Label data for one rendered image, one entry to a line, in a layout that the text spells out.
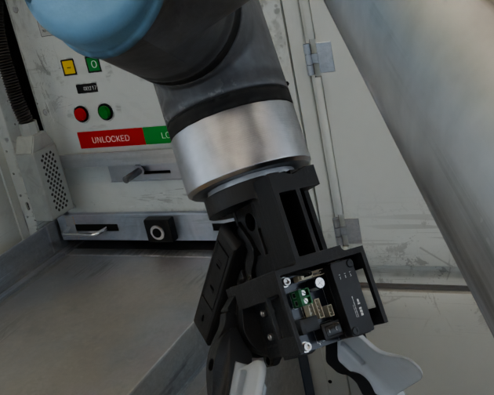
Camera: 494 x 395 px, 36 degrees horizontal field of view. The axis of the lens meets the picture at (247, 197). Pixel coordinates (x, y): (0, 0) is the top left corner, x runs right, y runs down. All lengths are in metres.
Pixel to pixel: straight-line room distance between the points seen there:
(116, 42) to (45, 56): 1.16
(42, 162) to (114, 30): 1.15
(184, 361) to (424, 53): 0.94
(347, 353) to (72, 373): 0.72
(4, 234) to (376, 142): 0.86
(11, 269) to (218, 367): 1.12
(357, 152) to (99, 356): 0.52
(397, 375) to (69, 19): 0.32
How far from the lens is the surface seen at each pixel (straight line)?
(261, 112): 0.49
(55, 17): 0.40
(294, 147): 0.50
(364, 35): 0.20
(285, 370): 1.36
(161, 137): 1.46
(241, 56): 0.50
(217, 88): 0.49
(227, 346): 0.50
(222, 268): 0.53
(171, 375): 1.05
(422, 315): 1.33
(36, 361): 1.27
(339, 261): 0.48
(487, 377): 1.38
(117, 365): 1.18
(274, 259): 0.48
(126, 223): 1.57
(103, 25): 0.39
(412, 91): 0.17
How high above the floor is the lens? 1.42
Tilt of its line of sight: 20 degrees down
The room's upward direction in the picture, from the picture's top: 12 degrees counter-clockwise
